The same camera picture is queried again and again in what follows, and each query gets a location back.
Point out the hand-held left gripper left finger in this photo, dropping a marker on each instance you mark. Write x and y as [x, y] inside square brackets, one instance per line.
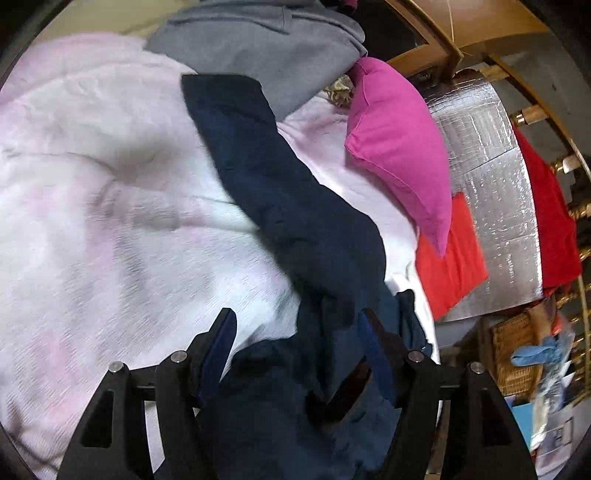
[216, 357]

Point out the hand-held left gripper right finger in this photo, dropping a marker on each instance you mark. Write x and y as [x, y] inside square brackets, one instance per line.
[376, 357]

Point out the navy blue garment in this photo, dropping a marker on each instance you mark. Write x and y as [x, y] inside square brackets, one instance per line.
[286, 207]

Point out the orange-red cushion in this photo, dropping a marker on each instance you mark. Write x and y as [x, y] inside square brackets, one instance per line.
[455, 272]

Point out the wicker basket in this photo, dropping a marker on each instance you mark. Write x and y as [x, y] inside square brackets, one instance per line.
[512, 364]

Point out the light blue cloth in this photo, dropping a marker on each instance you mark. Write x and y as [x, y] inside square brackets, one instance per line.
[535, 354]

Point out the blue white box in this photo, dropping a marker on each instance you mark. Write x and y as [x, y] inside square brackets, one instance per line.
[531, 417]

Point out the pale pink fleece blanket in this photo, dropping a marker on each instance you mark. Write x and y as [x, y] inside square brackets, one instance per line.
[92, 230]

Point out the silver foil insulation mat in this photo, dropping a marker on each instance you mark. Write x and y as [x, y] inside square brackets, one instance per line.
[489, 184]

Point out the magenta pillow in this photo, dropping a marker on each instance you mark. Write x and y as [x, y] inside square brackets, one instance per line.
[397, 147]

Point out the red cloth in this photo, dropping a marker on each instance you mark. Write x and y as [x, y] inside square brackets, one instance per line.
[549, 221]

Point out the patterned beige small cloth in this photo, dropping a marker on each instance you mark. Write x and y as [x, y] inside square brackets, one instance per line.
[339, 91]

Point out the wooden brass railing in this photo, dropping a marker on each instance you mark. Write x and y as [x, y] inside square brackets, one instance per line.
[531, 112]

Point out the grey hooded sweatshirt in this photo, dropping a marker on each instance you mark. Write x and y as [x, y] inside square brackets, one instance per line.
[277, 55]

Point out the wooden chair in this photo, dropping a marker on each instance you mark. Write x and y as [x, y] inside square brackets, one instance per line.
[466, 27]

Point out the beige sofa cushion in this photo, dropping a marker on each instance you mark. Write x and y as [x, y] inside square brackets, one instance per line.
[157, 16]

